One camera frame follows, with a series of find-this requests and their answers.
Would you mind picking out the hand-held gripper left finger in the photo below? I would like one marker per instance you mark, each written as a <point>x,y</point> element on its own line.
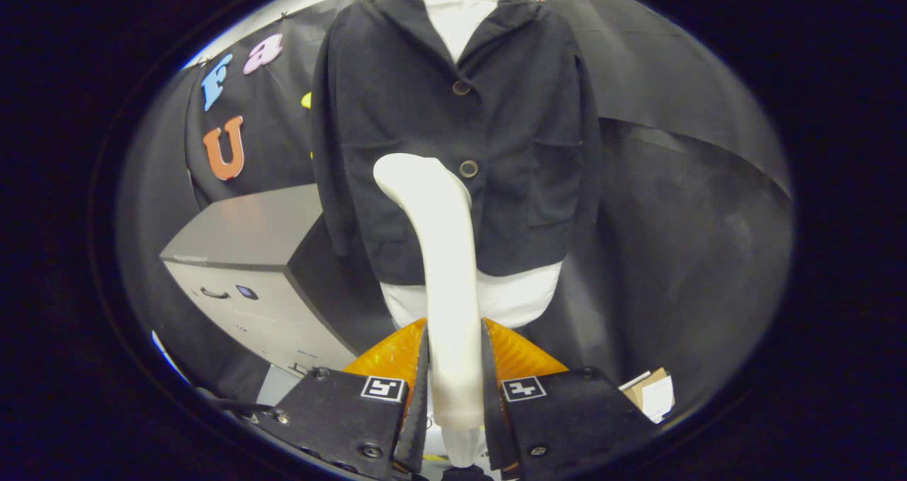
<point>419,417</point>

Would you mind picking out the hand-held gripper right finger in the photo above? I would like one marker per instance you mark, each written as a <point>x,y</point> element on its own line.
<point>496,424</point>

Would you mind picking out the white garment steamer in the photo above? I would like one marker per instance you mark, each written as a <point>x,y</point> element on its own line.
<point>450,268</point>

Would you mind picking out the black jacket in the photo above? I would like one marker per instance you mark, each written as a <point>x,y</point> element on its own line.
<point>397,112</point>

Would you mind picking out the white mannequin torso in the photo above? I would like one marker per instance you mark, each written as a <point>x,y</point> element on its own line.
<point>517,297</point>

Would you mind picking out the small cardboard box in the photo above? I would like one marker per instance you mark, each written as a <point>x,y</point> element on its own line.
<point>655,396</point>

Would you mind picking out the grey cabinet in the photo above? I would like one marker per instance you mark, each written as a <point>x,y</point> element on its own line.
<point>241,233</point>

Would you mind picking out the black backdrop cloth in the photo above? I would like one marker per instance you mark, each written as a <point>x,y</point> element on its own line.
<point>673,219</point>

